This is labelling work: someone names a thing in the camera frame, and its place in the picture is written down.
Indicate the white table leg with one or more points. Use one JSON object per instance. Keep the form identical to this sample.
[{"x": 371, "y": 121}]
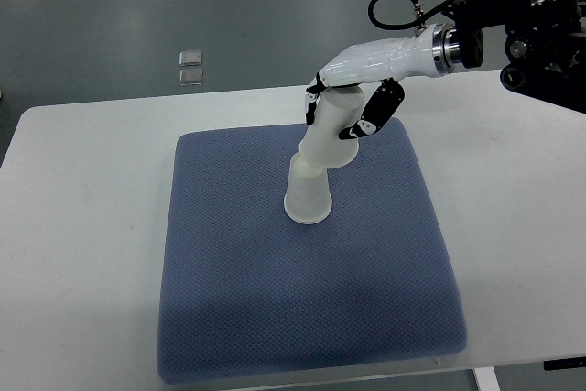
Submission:
[{"x": 485, "y": 379}]

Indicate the white paper cup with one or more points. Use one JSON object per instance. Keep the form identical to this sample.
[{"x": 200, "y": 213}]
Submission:
[
  {"x": 307, "y": 199},
  {"x": 337, "y": 109}
]

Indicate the white paper cup on mat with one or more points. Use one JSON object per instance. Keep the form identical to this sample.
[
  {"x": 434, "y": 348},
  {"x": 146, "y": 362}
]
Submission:
[{"x": 307, "y": 199}]

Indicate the upper metal floor plate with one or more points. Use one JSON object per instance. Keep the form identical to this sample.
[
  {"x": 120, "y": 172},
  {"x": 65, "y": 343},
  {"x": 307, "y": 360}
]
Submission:
[{"x": 192, "y": 57}]

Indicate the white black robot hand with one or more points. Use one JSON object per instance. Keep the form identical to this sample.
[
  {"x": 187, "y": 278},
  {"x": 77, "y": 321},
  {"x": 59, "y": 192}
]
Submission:
[{"x": 387, "y": 62}]

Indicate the blue quilted mat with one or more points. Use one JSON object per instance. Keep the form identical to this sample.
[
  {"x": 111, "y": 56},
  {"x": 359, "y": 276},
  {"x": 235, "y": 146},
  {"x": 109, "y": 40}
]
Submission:
[{"x": 247, "y": 291}]

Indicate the black table control panel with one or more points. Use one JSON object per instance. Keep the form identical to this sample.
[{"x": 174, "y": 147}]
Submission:
[{"x": 564, "y": 364}]

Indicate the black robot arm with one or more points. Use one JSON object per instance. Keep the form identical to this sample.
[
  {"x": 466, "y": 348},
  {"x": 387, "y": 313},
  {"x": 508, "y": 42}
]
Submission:
[{"x": 544, "y": 45}]

